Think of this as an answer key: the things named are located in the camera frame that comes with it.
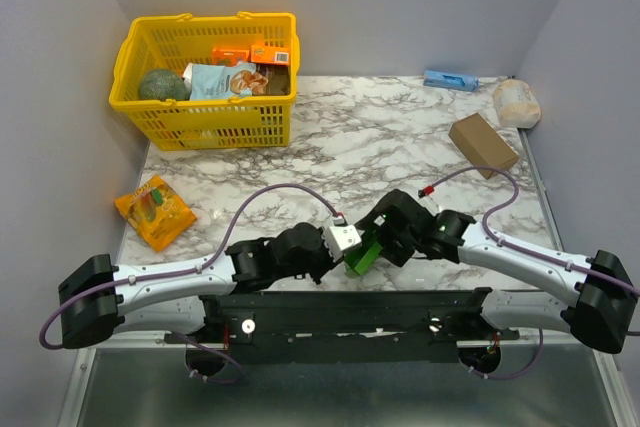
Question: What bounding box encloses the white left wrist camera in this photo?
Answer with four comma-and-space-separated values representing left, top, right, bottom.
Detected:
323, 225, 362, 258

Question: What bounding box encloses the light blue carton box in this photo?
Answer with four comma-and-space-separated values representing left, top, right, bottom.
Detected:
423, 70, 479, 92

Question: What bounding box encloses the orange barcode box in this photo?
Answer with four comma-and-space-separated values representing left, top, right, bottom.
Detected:
249, 44, 291, 66

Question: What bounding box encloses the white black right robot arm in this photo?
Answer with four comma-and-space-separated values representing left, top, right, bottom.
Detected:
356, 189, 639, 354

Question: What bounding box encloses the yellow plastic shopping basket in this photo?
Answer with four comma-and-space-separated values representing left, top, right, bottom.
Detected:
109, 11, 300, 151

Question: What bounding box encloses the beige wrapped paper bag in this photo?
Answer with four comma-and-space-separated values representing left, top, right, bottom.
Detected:
493, 79, 541, 129

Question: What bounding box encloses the orange candy bag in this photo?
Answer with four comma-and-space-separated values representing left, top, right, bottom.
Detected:
114, 175, 197, 252

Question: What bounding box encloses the orange snack box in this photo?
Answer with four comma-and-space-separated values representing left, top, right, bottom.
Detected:
211, 48, 250, 67

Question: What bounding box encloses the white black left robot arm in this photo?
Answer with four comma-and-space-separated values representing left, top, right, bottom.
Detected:
58, 222, 361, 349

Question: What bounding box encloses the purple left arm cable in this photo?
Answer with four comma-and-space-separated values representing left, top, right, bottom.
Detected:
38, 183, 346, 351

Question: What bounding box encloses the light blue snack pouch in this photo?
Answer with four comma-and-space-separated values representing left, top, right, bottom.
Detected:
183, 62, 269, 101

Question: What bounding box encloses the green paper box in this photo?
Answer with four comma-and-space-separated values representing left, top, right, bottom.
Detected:
344, 230, 383, 278

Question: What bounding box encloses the brown cardboard box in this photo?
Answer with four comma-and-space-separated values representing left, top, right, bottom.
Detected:
449, 113, 519, 179

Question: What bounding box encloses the green round melon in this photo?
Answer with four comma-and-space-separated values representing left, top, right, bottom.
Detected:
138, 69, 190, 101

